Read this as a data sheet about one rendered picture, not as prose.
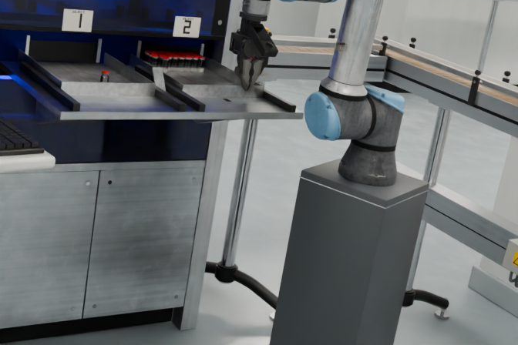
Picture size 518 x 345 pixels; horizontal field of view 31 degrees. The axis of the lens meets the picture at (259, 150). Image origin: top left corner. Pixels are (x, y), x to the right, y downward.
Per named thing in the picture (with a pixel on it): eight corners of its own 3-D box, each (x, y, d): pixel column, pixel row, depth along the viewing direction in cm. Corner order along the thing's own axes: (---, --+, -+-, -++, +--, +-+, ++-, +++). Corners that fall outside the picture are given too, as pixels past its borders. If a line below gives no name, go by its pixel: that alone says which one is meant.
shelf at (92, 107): (-2, 68, 262) (-1, 61, 261) (218, 74, 299) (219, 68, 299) (60, 119, 224) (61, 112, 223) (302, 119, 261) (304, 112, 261)
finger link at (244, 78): (237, 86, 269) (242, 54, 266) (248, 92, 264) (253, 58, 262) (228, 86, 267) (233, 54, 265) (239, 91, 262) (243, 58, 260)
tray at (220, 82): (129, 65, 282) (130, 53, 281) (204, 67, 296) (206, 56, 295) (181, 97, 255) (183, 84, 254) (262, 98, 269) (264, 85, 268)
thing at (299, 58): (220, 78, 302) (227, 30, 297) (196, 66, 314) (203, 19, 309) (385, 82, 339) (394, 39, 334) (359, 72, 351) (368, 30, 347)
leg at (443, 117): (384, 300, 346) (428, 98, 325) (402, 298, 351) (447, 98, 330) (399, 312, 339) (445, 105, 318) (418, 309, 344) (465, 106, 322)
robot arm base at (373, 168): (405, 179, 247) (413, 143, 244) (378, 190, 234) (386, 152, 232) (355, 162, 254) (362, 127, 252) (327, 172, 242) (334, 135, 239)
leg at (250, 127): (207, 276, 341) (240, 70, 320) (229, 274, 346) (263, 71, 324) (220, 287, 334) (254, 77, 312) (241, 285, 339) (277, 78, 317)
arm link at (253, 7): (276, 1, 258) (250, 0, 254) (273, 18, 260) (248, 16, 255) (261, -3, 264) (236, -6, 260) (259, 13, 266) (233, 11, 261)
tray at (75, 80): (17, 61, 264) (18, 48, 263) (104, 64, 278) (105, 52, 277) (60, 95, 237) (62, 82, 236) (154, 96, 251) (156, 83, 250)
